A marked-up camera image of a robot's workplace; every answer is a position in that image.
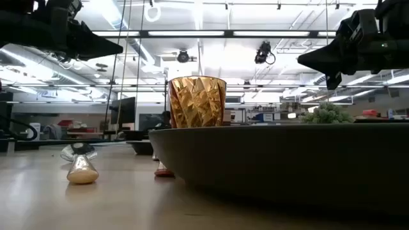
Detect black round plate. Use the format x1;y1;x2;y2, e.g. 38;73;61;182
148;122;409;221

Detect black overhead light bar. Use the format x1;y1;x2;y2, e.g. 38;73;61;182
91;29;337;40

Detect green artificial plant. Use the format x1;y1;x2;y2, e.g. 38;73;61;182
299;101;355;125

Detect black computer monitor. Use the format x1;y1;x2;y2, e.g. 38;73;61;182
109;96;137;129

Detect fork with orange handle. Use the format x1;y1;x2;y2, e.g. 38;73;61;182
151;153;176;178

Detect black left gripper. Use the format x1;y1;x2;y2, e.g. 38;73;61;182
43;0;124;62

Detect black looped cable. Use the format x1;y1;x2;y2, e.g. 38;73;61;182
0;114;40;142

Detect white appliance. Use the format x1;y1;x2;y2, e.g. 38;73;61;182
26;122;42;142

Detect spoon with yellow handle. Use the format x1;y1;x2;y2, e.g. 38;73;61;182
60;142;100;185

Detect amber faceted cup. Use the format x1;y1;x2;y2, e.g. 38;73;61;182
168;75;228;129

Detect black camera with cable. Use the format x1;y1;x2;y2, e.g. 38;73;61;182
254;40;277;66

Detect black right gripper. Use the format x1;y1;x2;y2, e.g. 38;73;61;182
297;9;380;90

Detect black rectangular tray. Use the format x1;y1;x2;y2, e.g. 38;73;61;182
126;139;155;157

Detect small dark monitor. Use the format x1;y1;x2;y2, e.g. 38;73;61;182
138;113;166;132

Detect black round ceiling camera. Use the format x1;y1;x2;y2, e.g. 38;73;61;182
176;49;190;64

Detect white looped cable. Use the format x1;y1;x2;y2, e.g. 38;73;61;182
143;2;162;24

